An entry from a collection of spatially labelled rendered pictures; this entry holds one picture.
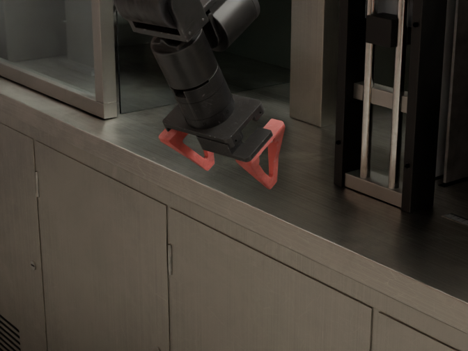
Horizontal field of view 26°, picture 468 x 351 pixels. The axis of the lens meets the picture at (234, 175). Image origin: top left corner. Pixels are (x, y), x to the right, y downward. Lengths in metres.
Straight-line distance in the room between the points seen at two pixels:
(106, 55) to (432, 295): 0.89
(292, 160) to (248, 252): 0.20
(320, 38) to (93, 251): 0.60
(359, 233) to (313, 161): 0.32
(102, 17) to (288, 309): 0.68
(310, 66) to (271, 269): 0.49
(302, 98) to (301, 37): 0.11
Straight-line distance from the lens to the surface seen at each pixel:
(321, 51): 1.84
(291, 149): 1.74
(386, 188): 1.50
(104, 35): 1.89
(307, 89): 1.88
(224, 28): 1.07
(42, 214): 2.16
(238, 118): 1.08
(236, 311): 1.62
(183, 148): 1.16
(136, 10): 1.02
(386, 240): 1.37
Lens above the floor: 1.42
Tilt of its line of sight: 19 degrees down
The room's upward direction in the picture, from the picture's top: straight up
